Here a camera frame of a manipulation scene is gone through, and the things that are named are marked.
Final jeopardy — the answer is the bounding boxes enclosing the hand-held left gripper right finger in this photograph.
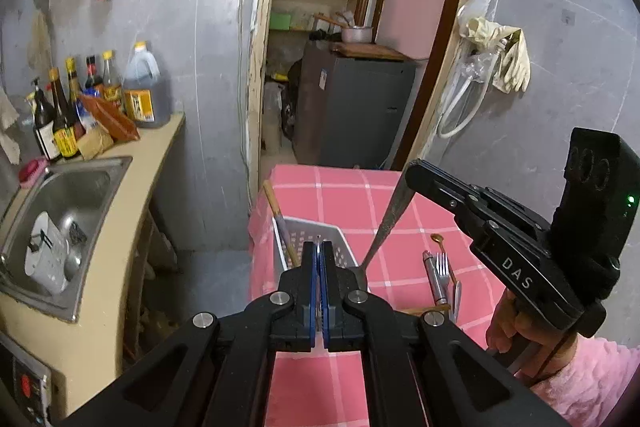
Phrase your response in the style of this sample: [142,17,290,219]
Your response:
[320,241,566,427]

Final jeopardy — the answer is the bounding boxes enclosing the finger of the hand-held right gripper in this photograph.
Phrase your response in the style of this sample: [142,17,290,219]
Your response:
[412,159,552,229]
[404,162,501,239]

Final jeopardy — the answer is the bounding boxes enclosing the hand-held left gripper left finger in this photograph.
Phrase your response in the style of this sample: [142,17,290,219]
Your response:
[60,241,321,427]

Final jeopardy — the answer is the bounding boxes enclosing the white perforated utensil holder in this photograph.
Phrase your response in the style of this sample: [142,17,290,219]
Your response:
[272,216,371,294]

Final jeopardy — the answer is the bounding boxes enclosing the large metal spoon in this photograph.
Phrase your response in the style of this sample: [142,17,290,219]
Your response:
[356,177,414,275]

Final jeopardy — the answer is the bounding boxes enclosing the wooden chopstick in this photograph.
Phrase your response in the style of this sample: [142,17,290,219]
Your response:
[263,180,302,269]
[399,305,452,316]

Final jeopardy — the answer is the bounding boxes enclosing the person's right forearm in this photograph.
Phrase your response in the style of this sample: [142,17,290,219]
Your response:
[529,336,637,427]

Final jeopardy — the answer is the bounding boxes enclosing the person's right hand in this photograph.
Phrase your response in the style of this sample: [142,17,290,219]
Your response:
[486,289,577,380]

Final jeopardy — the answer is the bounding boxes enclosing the metal fork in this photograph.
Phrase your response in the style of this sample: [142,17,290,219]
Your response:
[434,253,452,290]

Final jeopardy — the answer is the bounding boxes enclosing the pink checked tablecloth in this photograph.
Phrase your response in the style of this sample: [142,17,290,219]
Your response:
[248,164,507,427]

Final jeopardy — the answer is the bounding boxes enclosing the metal table knife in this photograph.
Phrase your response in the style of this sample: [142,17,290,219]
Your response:
[451,279,464,324]

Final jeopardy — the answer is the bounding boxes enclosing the grey cabinet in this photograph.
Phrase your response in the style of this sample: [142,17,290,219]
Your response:
[292,42,419,170]

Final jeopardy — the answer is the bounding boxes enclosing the yellow rubber gloves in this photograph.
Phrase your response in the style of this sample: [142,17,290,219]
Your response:
[459,16,531,94]

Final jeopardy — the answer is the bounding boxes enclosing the wooden cutting board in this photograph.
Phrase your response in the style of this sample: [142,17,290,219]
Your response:
[328,41,414,63]

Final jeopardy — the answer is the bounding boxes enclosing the metal pot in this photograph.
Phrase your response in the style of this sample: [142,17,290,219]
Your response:
[314,11,374,44]

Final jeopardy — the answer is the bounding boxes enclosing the beige countertop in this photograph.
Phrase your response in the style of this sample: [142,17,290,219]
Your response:
[0,112,186,424]

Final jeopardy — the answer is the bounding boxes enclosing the large oil jug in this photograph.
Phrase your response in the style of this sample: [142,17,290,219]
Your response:
[122,40,171,129]

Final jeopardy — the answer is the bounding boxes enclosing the steel kitchen sink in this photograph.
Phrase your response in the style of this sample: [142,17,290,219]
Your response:
[0,155,134,324]

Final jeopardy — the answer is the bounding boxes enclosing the brown paper bag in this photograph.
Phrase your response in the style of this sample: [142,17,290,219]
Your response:
[77,127,115,160]

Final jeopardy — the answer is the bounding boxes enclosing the brown seasoning packet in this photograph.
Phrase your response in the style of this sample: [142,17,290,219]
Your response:
[77,94,141,144]

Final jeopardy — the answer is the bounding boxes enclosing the white cup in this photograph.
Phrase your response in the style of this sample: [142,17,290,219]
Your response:
[24,211,71,296]

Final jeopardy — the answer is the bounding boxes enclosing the clear yellow-cap bottle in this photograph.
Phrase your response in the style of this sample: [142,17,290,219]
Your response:
[102,50,125,108]

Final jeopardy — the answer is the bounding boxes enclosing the yellow-cap sauce bottle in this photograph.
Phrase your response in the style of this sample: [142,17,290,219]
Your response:
[64,57,86,108]
[48,67,81,159]

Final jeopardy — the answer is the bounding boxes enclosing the red scrub brush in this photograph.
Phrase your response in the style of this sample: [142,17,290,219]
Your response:
[18,158,51,183]

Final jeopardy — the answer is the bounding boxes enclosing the red-cap sauce bottle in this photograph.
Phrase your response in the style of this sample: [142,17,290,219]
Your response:
[84,55,105,96]

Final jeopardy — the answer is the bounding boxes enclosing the hanging beige towel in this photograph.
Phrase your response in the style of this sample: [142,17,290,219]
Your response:
[0,82,21,166]

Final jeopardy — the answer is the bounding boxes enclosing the hanging beige cloth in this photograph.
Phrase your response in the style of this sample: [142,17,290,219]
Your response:
[27,9,54,68]

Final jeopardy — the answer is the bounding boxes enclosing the white hose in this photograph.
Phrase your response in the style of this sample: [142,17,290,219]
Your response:
[437,51,502,139]

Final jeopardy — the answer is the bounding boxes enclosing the white cable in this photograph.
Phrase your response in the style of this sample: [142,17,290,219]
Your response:
[239,0,252,210]

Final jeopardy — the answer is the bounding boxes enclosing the wooden door frame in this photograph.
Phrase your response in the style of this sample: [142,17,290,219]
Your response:
[248,0,497,172]

